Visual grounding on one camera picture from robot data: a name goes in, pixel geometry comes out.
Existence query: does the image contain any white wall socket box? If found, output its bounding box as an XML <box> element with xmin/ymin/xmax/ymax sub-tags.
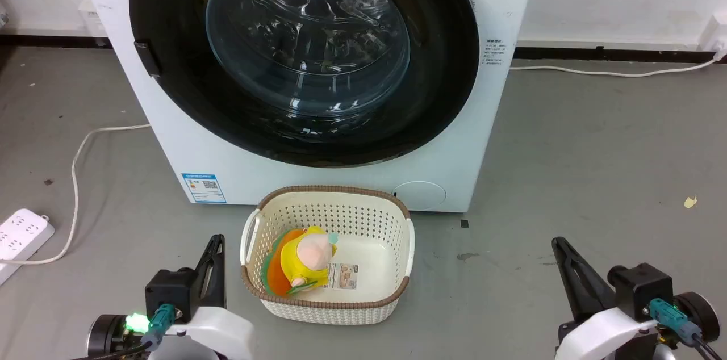
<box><xmin>697</xmin><ymin>12</ymin><xmax>727</xmax><ymax>62</ymax></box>

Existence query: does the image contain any teal right cable connector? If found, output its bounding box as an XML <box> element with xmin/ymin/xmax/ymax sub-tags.
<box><xmin>648</xmin><ymin>298</ymin><xmax>704</xmax><ymax>347</ymax></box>

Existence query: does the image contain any yellow doll with orange hat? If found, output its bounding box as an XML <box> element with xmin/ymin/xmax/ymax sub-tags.
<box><xmin>261</xmin><ymin>226</ymin><xmax>340</xmax><ymax>298</ymax></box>

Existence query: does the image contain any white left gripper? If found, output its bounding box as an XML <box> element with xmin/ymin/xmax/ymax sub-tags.
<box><xmin>148</xmin><ymin>233</ymin><xmax>254</xmax><ymax>360</ymax></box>

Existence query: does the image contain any round white filter cover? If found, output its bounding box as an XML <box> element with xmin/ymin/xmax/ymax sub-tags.
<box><xmin>393</xmin><ymin>181</ymin><xmax>447</xmax><ymax>211</ymax></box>

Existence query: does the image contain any white power strip cable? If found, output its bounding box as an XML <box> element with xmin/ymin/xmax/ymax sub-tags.
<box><xmin>0</xmin><ymin>123</ymin><xmax>152</xmax><ymax>266</ymax></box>

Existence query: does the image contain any white wall pipe box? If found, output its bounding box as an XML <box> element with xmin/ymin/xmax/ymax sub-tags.
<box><xmin>78</xmin><ymin>1</ymin><xmax>110</xmax><ymax>47</ymax></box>

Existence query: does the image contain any white front-load washing machine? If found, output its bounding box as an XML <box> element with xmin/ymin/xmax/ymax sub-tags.
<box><xmin>68</xmin><ymin>0</ymin><xmax>541</xmax><ymax>214</ymax></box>

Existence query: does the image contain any teal cable connector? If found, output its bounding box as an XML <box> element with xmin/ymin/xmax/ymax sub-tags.
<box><xmin>648</xmin><ymin>298</ymin><xmax>704</xmax><ymax>347</ymax></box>
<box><xmin>141</xmin><ymin>303</ymin><xmax>176</xmax><ymax>350</ymax></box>

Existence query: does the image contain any small printed text sticker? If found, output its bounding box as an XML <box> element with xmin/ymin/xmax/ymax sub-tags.
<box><xmin>483</xmin><ymin>38</ymin><xmax>507</xmax><ymax>66</ymax></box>

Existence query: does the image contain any white washer power cable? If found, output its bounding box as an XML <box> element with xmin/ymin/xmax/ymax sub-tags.
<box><xmin>509</xmin><ymin>53</ymin><xmax>725</xmax><ymax>78</ymax></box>

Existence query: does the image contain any teal left cable connector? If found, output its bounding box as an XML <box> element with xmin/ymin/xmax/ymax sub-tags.
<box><xmin>141</xmin><ymin>303</ymin><xmax>176</xmax><ymax>350</ymax></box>

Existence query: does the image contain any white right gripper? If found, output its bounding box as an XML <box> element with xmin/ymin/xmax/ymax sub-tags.
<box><xmin>551</xmin><ymin>236</ymin><xmax>661</xmax><ymax>360</ymax></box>

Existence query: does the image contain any round black glass washer door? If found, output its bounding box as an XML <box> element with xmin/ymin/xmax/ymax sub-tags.
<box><xmin>129</xmin><ymin>0</ymin><xmax>481</xmax><ymax>168</ymax></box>

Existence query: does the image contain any printed paper label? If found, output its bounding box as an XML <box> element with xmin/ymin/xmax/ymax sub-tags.
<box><xmin>328</xmin><ymin>262</ymin><xmax>360</xmax><ymax>291</ymax></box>

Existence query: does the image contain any cream perforated laundry basket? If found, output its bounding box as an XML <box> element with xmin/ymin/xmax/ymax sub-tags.
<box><xmin>240</xmin><ymin>185</ymin><xmax>416</xmax><ymax>325</ymax></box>

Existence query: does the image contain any blue energy label sticker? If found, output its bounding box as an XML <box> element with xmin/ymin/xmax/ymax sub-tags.
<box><xmin>181</xmin><ymin>173</ymin><xmax>227</xmax><ymax>204</ymax></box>

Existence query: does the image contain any white power strip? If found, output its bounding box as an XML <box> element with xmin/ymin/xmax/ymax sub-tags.
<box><xmin>0</xmin><ymin>208</ymin><xmax>56</xmax><ymax>286</ymax></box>

